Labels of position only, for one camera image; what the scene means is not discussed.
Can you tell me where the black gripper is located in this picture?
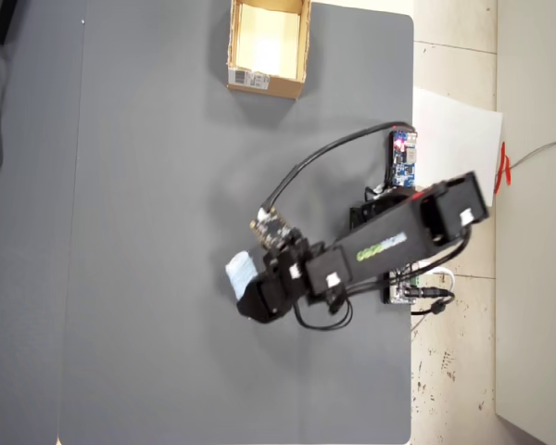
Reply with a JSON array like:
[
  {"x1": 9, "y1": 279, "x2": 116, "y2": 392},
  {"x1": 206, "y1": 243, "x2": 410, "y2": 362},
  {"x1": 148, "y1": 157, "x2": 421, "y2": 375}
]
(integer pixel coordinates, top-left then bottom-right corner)
[{"x1": 235, "y1": 226, "x2": 328, "y2": 324}]

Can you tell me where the open cardboard box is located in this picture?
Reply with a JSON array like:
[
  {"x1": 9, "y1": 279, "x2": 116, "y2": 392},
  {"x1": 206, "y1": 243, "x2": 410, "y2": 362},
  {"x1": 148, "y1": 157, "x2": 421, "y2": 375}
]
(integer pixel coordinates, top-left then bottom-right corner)
[{"x1": 225, "y1": 0, "x2": 312, "y2": 101}]

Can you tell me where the grey textured table mat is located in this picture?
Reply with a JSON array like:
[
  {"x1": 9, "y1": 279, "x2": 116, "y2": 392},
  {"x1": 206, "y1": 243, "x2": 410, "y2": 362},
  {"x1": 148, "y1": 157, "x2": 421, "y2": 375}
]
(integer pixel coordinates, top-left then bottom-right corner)
[{"x1": 57, "y1": 0, "x2": 416, "y2": 445}]

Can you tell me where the motor controller board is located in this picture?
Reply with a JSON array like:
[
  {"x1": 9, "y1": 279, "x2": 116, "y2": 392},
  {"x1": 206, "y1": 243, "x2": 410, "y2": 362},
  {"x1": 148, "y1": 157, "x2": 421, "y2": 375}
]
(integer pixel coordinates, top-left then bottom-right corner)
[{"x1": 382, "y1": 266, "x2": 421, "y2": 306}]

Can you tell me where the blue circuit board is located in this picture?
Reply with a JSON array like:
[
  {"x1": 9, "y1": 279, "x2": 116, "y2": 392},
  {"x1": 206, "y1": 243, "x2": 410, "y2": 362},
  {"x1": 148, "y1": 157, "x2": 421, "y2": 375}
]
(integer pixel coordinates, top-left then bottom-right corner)
[{"x1": 386, "y1": 130, "x2": 420, "y2": 187}]

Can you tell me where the white paper sheet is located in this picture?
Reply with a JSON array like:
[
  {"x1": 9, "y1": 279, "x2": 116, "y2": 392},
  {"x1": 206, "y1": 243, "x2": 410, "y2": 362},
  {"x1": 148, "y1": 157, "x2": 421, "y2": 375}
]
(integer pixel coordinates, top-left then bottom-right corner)
[{"x1": 412, "y1": 86, "x2": 505, "y2": 208}]

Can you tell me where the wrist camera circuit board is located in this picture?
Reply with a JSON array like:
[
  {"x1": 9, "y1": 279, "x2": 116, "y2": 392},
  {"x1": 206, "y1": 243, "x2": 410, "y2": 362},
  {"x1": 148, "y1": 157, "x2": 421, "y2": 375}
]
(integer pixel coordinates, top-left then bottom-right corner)
[{"x1": 249, "y1": 207, "x2": 292, "y2": 249}]

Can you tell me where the black servo cable loop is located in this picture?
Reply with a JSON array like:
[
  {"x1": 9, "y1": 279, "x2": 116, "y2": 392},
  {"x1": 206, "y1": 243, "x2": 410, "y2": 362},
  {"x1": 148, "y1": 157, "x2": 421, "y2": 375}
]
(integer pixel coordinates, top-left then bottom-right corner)
[{"x1": 293, "y1": 294, "x2": 355, "y2": 332}]

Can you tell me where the black camera USB cable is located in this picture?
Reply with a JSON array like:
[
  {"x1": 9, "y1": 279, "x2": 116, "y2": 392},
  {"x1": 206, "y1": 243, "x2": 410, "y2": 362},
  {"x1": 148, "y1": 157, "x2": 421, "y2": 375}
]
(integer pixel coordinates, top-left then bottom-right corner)
[{"x1": 260, "y1": 121, "x2": 416, "y2": 212}]

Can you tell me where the black power jack cable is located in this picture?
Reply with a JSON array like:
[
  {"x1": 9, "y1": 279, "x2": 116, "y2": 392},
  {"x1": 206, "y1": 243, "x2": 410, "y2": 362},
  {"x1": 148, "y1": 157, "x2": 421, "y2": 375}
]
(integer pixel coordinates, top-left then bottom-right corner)
[{"x1": 410, "y1": 286, "x2": 456, "y2": 317}]

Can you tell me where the white looped cable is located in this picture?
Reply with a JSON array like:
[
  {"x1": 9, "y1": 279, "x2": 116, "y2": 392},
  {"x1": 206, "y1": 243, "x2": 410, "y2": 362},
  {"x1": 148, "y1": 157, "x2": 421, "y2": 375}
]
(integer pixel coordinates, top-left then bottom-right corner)
[{"x1": 423, "y1": 266, "x2": 458, "y2": 293}]

